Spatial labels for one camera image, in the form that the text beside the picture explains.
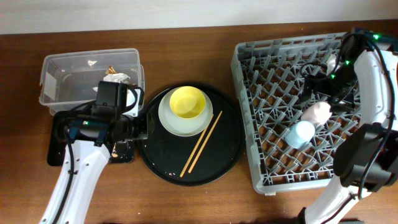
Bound pink cup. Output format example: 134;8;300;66
301;101;332;129

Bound food scraps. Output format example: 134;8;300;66
111;151;119;158

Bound yellow bowl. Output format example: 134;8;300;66
169;86;206;119

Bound blue cup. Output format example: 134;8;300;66
285;121;315;149

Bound white paper waste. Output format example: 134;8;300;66
103;66;130;84

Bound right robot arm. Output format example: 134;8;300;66
297;28;397;223

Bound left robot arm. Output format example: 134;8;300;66
40;111;153;223

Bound grey dishwasher rack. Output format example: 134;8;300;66
231;33;360;195

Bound clear plastic waste bin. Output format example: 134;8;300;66
39;48;145;115

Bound black rectangular tray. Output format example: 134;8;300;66
47;111;134;166

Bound grey round plate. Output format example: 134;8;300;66
158;88;213;137

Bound left wooden chopstick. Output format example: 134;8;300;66
179;124;209;177

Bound wooden chopstick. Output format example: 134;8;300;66
188;111;223;174
179;124;209;177

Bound round black serving tray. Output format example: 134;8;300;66
139;82;245;187

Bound right wooden chopstick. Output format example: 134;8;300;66
188;111;223;174

